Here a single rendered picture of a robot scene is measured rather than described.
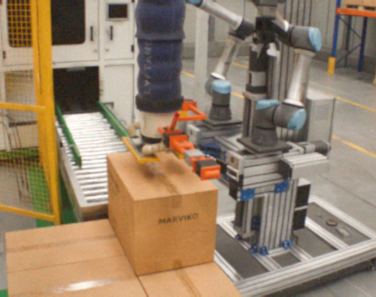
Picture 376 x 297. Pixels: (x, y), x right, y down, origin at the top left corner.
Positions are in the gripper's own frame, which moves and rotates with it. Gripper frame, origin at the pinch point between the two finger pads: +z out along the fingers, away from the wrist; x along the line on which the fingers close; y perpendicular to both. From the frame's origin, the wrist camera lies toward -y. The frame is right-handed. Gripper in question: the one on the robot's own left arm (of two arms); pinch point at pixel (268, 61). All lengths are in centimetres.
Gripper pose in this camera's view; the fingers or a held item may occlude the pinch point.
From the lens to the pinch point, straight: 205.7
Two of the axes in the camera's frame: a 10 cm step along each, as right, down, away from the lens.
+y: -9.0, 1.2, -4.2
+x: 4.3, 3.2, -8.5
